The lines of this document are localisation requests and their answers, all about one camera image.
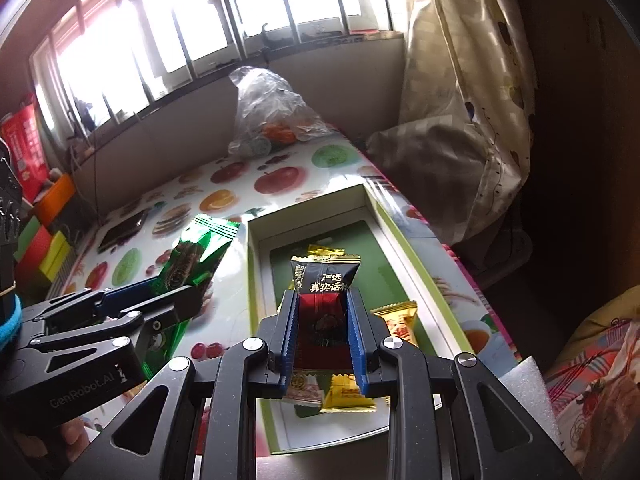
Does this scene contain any gold snack packet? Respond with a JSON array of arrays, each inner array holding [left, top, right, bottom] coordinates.
[[306, 244, 347, 259]]

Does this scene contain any yellow-green box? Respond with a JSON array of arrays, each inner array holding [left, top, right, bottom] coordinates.
[[37, 232, 71, 281]]

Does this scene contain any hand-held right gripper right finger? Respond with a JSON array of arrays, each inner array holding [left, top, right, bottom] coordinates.
[[347, 287, 581, 480]]

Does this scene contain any floral blanket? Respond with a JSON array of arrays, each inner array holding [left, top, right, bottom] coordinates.
[[545, 330, 640, 480]]

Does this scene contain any cream patterned curtain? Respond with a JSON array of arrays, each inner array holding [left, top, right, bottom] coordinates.
[[367, 0, 538, 271]]

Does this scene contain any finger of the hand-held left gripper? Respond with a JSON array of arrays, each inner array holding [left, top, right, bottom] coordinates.
[[20, 279, 171, 333], [27, 284, 202, 386]]

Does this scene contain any white foam sheet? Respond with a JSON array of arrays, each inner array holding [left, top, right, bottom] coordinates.
[[255, 357, 561, 480]]

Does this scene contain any black and red snack packet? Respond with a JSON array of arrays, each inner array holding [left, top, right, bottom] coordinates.
[[282, 252, 362, 376]]

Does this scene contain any window with metal bars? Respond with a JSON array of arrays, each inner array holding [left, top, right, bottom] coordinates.
[[30, 0, 406, 126]]

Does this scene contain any yellow cushion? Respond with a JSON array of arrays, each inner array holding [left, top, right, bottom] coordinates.
[[547, 300, 640, 376]]

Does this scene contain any green snack packet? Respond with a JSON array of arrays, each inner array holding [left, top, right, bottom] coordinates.
[[140, 214, 240, 376]]

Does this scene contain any red printed poster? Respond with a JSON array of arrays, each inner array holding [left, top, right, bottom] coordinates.
[[0, 102, 51, 201]]

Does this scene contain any green cardboard box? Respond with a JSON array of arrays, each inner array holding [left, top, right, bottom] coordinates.
[[245, 183, 476, 456]]

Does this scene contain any pink and white snack packet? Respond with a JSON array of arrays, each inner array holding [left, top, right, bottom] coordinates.
[[281, 367, 323, 406]]

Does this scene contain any black phone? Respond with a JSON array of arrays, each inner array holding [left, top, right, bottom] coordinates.
[[97, 208, 151, 253]]

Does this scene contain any fruit print tablecloth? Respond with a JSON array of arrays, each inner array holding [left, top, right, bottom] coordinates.
[[42, 127, 521, 411]]

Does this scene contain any dark wooden cabinet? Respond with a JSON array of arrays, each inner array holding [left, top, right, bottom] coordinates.
[[510, 0, 640, 311]]

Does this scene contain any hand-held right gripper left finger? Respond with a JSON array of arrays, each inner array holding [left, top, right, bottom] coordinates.
[[65, 287, 301, 480]]

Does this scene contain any person's left hand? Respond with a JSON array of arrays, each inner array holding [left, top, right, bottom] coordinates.
[[57, 407, 103, 463]]

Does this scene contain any orange box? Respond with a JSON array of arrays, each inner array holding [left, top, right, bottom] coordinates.
[[34, 172, 76, 226]]

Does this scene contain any green and red box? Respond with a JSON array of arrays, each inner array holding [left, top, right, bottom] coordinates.
[[15, 215, 53, 261]]

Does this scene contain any clear plastic bag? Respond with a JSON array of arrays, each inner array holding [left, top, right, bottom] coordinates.
[[228, 66, 333, 157]]

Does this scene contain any thin black cable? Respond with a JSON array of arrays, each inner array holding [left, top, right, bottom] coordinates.
[[75, 157, 103, 221]]

